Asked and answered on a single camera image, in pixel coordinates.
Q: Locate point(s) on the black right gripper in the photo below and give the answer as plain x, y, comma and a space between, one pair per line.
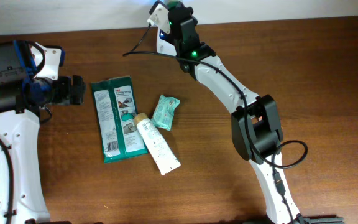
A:
165, 36

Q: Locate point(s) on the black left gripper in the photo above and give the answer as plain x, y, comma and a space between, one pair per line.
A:
70, 95

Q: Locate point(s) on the green wipes packet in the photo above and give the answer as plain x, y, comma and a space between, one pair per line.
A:
116, 109

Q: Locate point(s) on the teal tissue pack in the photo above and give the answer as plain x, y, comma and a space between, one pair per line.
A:
164, 112

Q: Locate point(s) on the white cream tube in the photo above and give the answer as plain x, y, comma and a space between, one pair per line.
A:
157, 146

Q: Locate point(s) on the green lid seasoning jar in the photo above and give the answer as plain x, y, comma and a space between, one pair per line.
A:
173, 3

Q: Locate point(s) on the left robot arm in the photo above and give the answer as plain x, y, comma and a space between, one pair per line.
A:
29, 84

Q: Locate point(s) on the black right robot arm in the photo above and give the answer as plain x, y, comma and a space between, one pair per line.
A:
255, 123

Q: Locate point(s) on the white barcode scanner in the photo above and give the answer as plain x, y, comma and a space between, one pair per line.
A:
165, 43

